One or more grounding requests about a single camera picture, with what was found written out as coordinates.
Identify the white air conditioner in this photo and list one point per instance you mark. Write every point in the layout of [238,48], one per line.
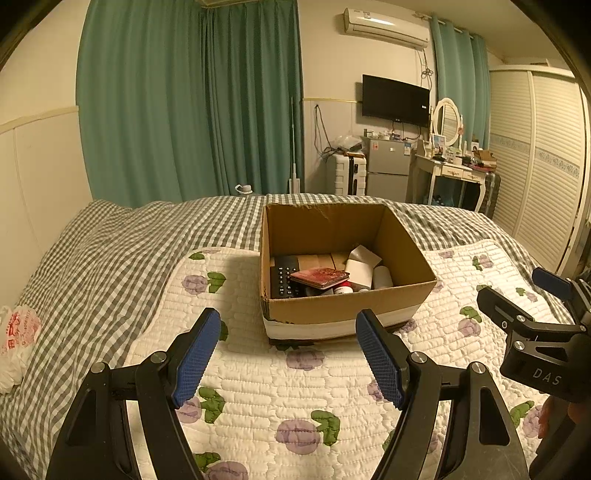
[385,25]

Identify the small brown cardboard box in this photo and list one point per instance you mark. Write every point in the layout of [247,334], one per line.
[485,158]

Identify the silver refrigerator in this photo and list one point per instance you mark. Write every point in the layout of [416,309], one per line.
[388,166]

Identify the clear plastic bag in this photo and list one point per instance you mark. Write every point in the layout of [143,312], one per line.
[346,144]

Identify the white floral quilted blanket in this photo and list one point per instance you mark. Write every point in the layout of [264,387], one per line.
[277,387]

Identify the narrow green curtain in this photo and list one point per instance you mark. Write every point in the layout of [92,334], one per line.
[459,78]

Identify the person's right hand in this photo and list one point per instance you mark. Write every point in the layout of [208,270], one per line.
[547,415]

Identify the dark suitcase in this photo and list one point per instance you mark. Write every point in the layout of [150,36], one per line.
[490,191]

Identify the small white box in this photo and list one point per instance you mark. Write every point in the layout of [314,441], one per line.
[358,273]

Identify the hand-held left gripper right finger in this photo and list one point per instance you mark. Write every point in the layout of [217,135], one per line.
[381,360]

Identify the white louvered wardrobe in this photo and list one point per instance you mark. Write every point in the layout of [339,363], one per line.
[540,157]

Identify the black remote control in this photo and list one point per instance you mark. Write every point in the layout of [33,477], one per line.
[282,281]

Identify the wide green curtain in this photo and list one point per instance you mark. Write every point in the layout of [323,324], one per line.
[194,101]

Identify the white pill bottle red cap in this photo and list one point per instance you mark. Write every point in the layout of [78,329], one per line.
[342,290]

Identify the black power bank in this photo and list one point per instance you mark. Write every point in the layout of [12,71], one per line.
[318,291]

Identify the white suitcase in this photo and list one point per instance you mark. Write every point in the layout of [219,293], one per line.
[339,174]

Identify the white vanity table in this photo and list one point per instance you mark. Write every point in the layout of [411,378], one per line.
[450,171]

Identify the white cylindrical bottle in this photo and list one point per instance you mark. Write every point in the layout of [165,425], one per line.
[382,278]

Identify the grey gingham bedsheet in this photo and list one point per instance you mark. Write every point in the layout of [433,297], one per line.
[111,258]

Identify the white mop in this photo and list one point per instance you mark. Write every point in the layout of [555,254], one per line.
[293,152]

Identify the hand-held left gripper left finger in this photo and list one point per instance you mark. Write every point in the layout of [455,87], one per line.
[196,355]

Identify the white red-printed plastic bag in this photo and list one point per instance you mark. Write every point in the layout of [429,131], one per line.
[18,337]

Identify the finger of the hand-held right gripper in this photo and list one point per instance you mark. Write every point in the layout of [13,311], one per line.
[505,309]
[551,282]

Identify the red wallet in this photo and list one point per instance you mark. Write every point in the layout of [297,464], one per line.
[319,277]

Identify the oval vanity mirror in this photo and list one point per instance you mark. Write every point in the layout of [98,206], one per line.
[447,117]

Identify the black wall television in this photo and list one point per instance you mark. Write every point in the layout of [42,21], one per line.
[395,100]

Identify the small picture frame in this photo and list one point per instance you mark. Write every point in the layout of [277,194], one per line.
[438,141]

